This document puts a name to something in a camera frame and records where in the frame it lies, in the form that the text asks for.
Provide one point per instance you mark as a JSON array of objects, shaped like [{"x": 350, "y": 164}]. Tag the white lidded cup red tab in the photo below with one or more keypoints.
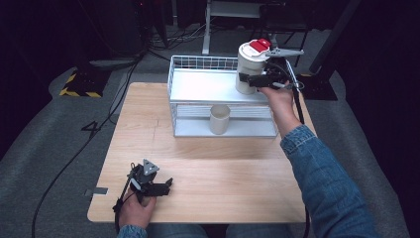
[{"x": 248, "y": 64}]

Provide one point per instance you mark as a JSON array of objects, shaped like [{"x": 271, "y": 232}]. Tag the white paper cup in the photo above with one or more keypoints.
[{"x": 219, "y": 124}]

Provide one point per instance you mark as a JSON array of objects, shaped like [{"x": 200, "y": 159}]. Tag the black slanted post with base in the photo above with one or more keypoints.
[{"x": 318, "y": 84}]

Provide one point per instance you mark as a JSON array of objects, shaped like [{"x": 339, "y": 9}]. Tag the person's right leg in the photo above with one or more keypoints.
[{"x": 261, "y": 232}]

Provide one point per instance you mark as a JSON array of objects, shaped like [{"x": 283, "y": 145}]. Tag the white desk frame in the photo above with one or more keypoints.
[{"x": 228, "y": 10}]

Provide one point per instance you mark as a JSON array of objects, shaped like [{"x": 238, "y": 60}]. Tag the person's right hand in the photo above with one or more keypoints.
[{"x": 282, "y": 105}]

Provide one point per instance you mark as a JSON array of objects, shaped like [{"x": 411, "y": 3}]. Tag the person's left leg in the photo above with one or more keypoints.
[{"x": 178, "y": 232}]

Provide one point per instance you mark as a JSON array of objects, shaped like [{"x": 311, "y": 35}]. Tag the grey tape strip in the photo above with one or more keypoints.
[{"x": 97, "y": 191}]

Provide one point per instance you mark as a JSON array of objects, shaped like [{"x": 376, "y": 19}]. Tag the person's leg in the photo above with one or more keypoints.
[
  {"x": 261, "y": 232},
  {"x": 178, "y": 232}
]

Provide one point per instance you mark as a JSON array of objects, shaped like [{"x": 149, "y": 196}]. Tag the yellow black striped base plate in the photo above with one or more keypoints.
[{"x": 84, "y": 84}]

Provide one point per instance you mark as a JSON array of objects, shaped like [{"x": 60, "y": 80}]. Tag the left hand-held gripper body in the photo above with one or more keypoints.
[{"x": 142, "y": 175}]

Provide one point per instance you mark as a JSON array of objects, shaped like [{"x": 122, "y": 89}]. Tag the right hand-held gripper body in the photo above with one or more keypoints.
[{"x": 280, "y": 71}]

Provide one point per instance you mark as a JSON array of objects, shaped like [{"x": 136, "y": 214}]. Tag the black chair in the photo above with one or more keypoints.
[{"x": 290, "y": 23}]

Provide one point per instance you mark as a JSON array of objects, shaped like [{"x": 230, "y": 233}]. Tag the person's left hand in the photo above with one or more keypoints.
[{"x": 135, "y": 211}]

